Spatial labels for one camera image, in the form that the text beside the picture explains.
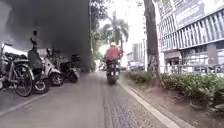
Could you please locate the black motorcycle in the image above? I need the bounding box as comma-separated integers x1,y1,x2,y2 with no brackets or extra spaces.
105,58,121,85

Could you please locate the person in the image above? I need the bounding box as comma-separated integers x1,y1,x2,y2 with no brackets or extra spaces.
103,41,123,66

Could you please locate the palm tree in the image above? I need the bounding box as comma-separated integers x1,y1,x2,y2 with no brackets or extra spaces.
99,11,130,52

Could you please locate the parked black scooter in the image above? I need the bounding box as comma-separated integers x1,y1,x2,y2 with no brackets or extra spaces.
58,53,82,84

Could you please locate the tree trunk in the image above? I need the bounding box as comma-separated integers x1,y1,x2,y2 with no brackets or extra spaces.
142,0,163,81

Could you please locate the grey brick pavement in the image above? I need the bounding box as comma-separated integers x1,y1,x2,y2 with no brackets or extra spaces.
0,70,174,128

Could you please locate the pale kerb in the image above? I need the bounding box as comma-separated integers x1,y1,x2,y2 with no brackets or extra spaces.
116,79,184,128

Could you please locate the parked white scooter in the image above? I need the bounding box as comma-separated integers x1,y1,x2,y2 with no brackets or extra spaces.
44,48,65,88

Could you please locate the brown dirt strip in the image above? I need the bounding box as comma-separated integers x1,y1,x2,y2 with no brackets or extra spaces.
121,74,224,128

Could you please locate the dark concrete structure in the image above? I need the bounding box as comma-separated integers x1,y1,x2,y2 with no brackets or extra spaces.
0,0,93,73

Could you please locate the parked dark scooter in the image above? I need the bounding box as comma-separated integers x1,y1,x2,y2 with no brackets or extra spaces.
27,30,51,95

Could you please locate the low green hedge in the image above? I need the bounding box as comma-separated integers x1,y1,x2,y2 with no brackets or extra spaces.
124,70,224,108

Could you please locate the metal fence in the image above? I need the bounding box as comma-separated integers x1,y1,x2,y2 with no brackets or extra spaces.
162,63,224,76

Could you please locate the grey building with windows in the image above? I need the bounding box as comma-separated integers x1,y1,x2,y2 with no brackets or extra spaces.
156,0,224,74

